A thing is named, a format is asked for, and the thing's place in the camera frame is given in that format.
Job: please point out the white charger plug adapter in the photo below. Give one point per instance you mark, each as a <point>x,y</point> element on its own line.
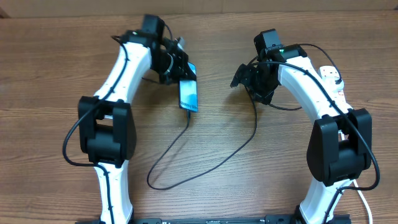
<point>332,85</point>

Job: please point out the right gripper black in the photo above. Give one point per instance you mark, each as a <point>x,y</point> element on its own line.
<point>244,74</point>

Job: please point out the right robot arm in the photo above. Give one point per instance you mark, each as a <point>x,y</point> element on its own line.
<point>340,143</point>

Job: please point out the smartphone with blue screen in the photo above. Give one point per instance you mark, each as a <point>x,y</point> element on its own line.
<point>188,95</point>

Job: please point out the white power strip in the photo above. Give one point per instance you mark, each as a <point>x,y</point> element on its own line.
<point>330,75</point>

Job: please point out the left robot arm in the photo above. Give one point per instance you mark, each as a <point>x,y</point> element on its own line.
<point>105,121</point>

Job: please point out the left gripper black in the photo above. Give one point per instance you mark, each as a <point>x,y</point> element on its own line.
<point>183,71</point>

